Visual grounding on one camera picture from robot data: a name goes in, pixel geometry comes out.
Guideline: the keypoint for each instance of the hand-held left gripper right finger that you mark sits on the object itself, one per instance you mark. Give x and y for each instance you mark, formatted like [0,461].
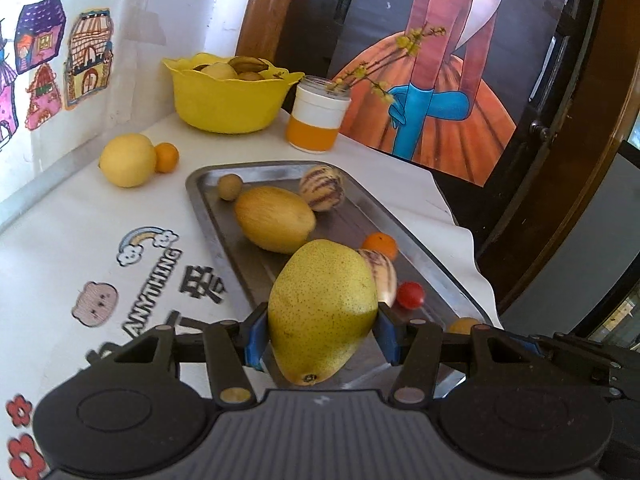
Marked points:
[386,340]

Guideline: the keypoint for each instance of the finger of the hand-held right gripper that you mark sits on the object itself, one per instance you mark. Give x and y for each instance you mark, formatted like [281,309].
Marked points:
[595,346]
[565,360]

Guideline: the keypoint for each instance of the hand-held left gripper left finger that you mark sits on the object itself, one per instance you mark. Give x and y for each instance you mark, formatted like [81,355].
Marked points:
[256,340]

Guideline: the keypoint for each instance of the red cherry tomato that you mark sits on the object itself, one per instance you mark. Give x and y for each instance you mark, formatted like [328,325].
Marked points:
[410,295]

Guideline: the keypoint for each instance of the striped pepino melon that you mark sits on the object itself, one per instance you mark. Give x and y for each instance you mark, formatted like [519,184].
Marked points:
[382,275]
[322,187]

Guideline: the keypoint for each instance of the speckled yellow-green pear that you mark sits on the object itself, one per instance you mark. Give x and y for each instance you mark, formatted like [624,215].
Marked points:
[320,310]

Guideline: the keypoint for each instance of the small golden fruit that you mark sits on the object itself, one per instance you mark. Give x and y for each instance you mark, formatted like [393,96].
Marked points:
[462,326]

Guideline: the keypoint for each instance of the small orange tangerine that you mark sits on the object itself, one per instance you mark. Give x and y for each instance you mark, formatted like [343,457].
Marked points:
[381,246]
[166,157]

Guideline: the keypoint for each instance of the oval yellow mango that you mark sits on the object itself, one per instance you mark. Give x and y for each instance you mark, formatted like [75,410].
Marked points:
[272,220]

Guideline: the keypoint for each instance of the grey metal tray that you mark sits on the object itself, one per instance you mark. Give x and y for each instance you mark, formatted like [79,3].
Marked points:
[345,225]

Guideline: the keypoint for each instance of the small tan round fruit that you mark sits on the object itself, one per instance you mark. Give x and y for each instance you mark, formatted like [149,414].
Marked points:
[230,187]

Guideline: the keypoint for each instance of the round yellow fruit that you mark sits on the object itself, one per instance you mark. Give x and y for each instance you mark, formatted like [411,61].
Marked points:
[127,160]

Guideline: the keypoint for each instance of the orange dress lady poster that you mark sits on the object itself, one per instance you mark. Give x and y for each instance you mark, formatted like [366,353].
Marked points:
[450,125]

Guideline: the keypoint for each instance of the white and orange jar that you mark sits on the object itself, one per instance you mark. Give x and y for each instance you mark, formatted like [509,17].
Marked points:
[317,120]

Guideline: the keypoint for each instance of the yellow plastic bowl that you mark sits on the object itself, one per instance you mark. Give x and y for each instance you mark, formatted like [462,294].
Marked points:
[225,105]

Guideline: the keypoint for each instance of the brown kiwi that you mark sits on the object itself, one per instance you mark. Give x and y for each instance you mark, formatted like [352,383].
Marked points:
[250,76]
[245,65]

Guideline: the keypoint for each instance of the pale yellow fruit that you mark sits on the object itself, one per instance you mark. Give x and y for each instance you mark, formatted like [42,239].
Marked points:
[220,71]

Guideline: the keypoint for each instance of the yellow flower sprig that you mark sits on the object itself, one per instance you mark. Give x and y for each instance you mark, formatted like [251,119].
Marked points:
[407,45]

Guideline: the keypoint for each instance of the colourful houses drawing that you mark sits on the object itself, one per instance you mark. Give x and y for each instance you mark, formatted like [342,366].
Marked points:
[85,55]

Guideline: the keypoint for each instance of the brown wooden door post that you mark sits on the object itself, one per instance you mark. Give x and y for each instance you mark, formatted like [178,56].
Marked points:
[575,185]

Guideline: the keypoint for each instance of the wooden door frame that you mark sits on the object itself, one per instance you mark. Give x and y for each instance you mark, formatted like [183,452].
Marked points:
[265,10]

